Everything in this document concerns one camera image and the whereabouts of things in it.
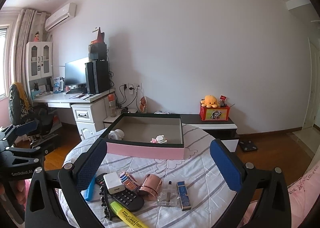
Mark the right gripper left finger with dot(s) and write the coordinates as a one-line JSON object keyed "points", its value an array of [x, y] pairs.
{"points": [[43, 207]]}

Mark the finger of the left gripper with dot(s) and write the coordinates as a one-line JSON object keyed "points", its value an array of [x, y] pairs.
{"points": [[12, 132], [37, 149]]}

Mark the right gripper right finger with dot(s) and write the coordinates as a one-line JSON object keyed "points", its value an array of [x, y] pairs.
{"points": [[273, 207]]}

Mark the blue highlighter marker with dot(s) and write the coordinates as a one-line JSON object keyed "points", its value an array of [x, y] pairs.
{"points": [[88, 193]]}

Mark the white power adapter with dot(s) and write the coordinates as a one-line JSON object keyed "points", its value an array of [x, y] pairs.
{"points": [[113, 183]]}

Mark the black remote control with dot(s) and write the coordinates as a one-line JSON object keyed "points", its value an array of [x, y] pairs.
{"points": [[128, 199]]}

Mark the yellow highlighter marker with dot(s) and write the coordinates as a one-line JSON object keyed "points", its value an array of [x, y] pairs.
{"points": [[126, 216]]}

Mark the clear glass perfume bottle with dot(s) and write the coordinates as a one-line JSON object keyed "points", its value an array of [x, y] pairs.
{"points": [[168, 196]]}

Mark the rose gold metal cup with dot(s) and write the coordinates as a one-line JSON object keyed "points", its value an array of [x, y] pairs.
{"points": [[150, 187]]}

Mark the pink white block toy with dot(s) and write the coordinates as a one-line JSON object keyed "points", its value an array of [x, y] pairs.
{"points": [[159, 139]]}

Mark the black flower hair clip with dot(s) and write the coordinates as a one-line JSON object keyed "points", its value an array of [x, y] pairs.
{"points": [[108, 213]]}

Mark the black office chair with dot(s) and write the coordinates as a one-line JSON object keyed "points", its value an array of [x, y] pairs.
{"points": [[21, 112]]}

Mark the pink bedding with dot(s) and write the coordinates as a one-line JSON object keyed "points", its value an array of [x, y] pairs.
{"points": [[303, 194]]}

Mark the white desk with drawers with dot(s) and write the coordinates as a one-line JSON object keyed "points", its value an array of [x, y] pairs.
{"points": [[89, 111]]}

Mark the black keyboard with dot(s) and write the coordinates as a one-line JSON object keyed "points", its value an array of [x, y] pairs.
{"points": [[77, 90]]}

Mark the white glass door cabinet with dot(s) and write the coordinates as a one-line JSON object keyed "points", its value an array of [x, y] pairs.
{"points": [[38, 65]]}

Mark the white striped quilted tablecloth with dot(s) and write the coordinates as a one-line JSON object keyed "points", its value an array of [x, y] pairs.
{"points": [[208, 192]]}

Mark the black computer monitor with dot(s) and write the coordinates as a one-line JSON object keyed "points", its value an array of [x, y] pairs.
{"points": [[75, 72]]}

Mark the orange cap water bottle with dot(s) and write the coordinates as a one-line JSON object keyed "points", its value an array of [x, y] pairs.
{"points": [[112, 104]]}

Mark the low black white tv stand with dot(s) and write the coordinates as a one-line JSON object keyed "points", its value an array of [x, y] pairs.
{"points": [[224, 130]]}

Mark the doll figure on cabinet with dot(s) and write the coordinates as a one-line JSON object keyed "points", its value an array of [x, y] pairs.
{"points": [[36, 37]]}

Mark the black computer tower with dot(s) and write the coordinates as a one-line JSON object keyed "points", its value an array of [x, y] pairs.
{"points": [[97, 76]]}

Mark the white door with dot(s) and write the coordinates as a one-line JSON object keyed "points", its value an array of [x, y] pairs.
{"points": [[313, 102]]}

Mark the red cartoon storage box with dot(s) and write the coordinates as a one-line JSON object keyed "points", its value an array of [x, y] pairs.
{"points": [[214, 114]]}

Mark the beige window curtain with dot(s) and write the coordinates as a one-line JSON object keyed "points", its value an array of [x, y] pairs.
{"points": [[28, 23]]}

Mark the anatomy model figurine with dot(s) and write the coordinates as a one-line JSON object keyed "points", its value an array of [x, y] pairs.
{"points": [[143, 105]]}

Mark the pink and green box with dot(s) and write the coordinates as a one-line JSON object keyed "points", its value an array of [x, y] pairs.
{"points": [[139, 129]]}

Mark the black boxes stack on tower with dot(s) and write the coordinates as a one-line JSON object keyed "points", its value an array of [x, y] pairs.
{"points": [[97, 50]]}

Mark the orange octopus plush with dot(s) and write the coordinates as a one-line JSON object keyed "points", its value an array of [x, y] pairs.
{"points": [[209, 101]]}

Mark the white wall power sockets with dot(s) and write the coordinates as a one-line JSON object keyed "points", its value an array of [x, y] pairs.
{"points": [[131, 87]]}

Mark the white wall air conditioner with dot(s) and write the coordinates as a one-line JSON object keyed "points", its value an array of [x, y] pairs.
{"points": [[61, 16]]}

